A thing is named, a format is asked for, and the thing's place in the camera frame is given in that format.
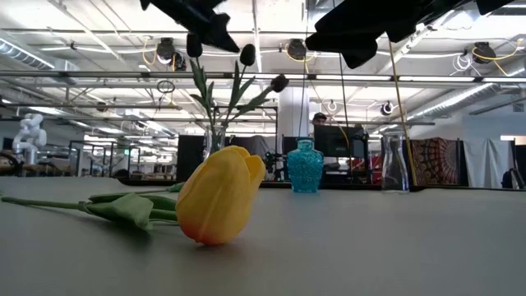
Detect black artificial tulip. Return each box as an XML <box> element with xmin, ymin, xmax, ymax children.
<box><xmin>224</xmin><ymin>74</ymin><xmax>290</xmax><ymax>128</ymax></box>
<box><xmin>219</xmin><ymin>44</ymin><xmax>257</xmax><ymax>132</ymax></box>
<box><xmin>187</xmin><ymin>32</ymin><xmax>217</xmax><ymax>139</ymax></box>

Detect black office chair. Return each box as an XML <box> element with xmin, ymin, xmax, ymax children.
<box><xmin>501</xmin><ymin>167</ymin><xmax>526</xmax><ymax>190</ymax></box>

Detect clear glass vase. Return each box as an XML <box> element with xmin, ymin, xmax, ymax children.
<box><xmin>381</xmin><ymin>131</ymin><xmax>410</xmax><ymax>193</ymax></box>
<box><xmin>203</xmin><ymin>124</ymin><xmax>228</xmax><ymax>160</ymax></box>

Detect black computer monitor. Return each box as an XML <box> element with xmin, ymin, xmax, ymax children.
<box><xmin>314</xmin><ymin>124</ymin><xmax>369</xmax><ymax>160</ymax></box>

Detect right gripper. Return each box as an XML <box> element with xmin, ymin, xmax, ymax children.
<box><xmin>305</xmin><ymin>0</ymin><xmax>478</xmax><ymax>70</ymax></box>

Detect black partition panel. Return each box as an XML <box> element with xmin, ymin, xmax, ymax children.
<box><xmin>176</xmin><ymin>134</ymin><xmax>206</xmax><ymax>176</ymax></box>

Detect blue textured glass vase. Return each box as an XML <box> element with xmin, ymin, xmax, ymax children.
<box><xmin>286</xmin><ymin>137</ymin><xmax>325</xmax><ymax>194</ymax></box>

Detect black hanging cable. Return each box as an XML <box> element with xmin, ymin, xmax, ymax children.
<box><xmin>338</xmin><ymin>52</ymin><xmax>354</xmax><ymax>178</ymax></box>

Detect black device green lights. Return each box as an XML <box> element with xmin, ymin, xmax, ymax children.
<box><xmin>262</xmin><ymin>150</ymin><xmax>285</xmax><ymax>182</ymax></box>

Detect white hanging cloth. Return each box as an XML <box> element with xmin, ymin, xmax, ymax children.
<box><xmin>463</xmin><ymin>138</ymin><xmax>514</xmax><ymax>189</ymax></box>

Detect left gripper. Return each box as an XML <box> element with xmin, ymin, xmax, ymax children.
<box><xmin>139</xmin><ymin>0</ymin><xmax>242</xmax><ymax>53</ymax></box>

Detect red patterned tapestry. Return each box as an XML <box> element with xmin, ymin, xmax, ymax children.
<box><xmin>410</xmin><ymin>137</ymin><xmax>459</xmax><ymax>186</ymax></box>

